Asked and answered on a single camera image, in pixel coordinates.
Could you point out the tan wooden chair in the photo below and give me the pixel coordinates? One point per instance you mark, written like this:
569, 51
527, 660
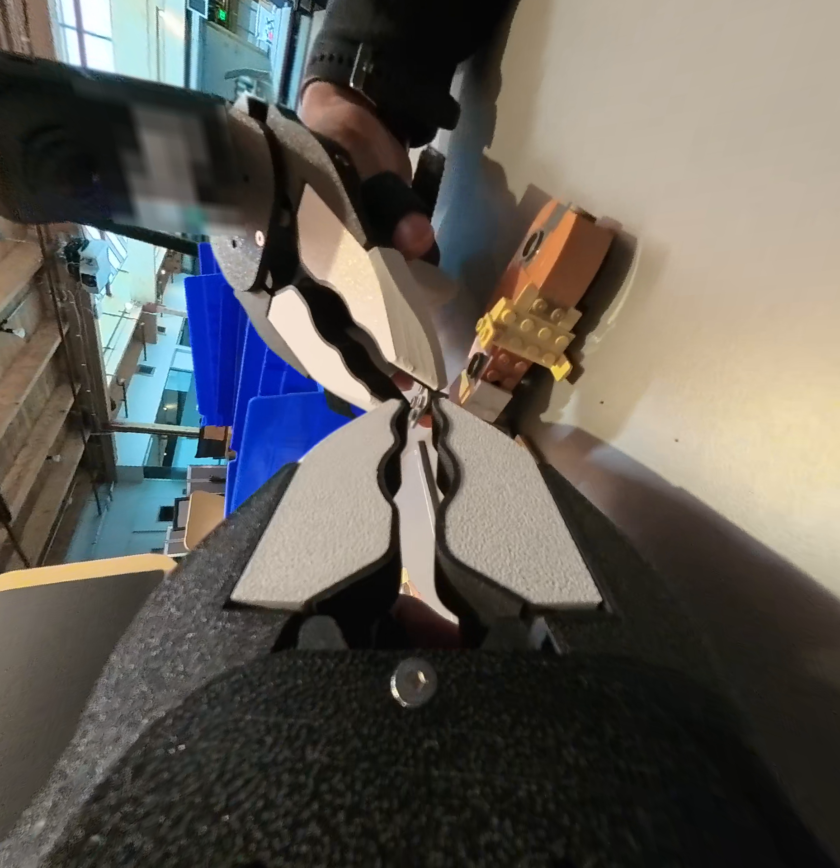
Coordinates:
206, 515

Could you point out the brown tan brick model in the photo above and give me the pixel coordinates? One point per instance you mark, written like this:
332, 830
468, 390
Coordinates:
569, 258

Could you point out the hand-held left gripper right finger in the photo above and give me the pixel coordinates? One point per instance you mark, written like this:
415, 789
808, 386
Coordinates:
515, 522

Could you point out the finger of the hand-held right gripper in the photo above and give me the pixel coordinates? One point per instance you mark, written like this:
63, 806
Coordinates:
311, 339
352, 271

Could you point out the blue plastic bin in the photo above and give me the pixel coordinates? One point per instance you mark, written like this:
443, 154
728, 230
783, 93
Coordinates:
277, 441

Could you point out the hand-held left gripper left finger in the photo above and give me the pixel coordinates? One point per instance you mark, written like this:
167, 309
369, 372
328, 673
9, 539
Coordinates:
325, 522

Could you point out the stack of blue bins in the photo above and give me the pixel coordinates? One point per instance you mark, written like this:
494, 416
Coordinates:
216, 339

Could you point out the small grey orange brick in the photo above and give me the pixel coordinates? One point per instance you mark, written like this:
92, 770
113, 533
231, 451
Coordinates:
420, 407

